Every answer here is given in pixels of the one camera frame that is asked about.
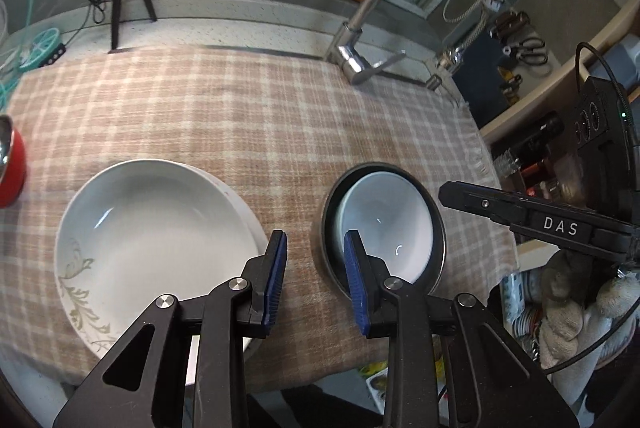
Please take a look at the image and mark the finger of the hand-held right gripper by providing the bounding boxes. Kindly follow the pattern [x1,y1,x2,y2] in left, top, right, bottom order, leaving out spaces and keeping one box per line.
[438,180,640,261]

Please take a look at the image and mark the metal faucet hose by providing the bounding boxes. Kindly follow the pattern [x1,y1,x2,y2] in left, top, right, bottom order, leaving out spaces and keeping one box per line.
[425,0,503,91]

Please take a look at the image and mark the chrome faucet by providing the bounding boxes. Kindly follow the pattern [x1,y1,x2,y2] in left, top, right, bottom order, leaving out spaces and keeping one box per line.
[324,0,503,86]

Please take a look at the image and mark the black inline switch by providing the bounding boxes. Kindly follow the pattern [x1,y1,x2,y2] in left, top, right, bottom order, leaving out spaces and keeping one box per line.
[40,44,66,67]

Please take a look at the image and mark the small white bowl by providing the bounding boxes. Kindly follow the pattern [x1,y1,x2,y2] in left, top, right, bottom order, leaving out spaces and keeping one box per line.
[336,173,435,285]

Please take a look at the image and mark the black scissors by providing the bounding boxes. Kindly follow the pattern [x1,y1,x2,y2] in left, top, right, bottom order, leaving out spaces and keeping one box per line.
[502,36,548,66]

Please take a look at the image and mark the beige plaid cloth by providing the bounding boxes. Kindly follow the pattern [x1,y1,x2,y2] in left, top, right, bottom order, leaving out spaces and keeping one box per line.
[0,45,518,394]

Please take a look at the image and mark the red steel bowl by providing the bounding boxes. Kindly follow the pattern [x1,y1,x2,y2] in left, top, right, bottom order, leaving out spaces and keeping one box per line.
[0,115,27,209]

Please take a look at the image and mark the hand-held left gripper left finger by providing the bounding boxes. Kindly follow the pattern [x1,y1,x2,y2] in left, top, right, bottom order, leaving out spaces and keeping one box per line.
[52,230,289,428]

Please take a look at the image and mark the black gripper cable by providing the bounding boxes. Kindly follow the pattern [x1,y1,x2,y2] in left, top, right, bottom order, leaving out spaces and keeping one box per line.
[575,42,638,129]

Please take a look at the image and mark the person's right hand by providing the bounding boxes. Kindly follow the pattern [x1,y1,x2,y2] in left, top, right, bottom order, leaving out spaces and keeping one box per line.
[537,250,640,369]

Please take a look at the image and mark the white bowl with leaf pattern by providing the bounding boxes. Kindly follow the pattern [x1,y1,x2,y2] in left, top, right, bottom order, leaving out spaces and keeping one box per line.
[54,158,268,354]

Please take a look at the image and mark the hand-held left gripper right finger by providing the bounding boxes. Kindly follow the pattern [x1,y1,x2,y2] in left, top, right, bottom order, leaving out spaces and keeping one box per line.
[342,229,581,428]

